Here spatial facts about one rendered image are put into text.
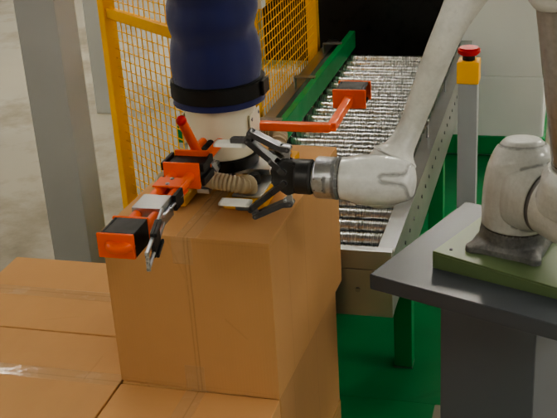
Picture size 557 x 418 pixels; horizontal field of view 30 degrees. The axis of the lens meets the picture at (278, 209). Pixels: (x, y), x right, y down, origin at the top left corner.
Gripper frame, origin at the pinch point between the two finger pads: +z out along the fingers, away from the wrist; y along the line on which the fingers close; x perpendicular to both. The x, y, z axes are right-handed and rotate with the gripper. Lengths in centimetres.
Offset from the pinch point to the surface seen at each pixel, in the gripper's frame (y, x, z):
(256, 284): 24.2, -4.4, -7.2
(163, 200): -1.3, -18.8, 6.4
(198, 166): -2.1, -2.0, 4.6
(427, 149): 48, 147, -25
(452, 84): 48, 225, -26
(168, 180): -1.2, -8.2, 9.2
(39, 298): 54, 32, 69
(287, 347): 44.4, 3.3, -11.1
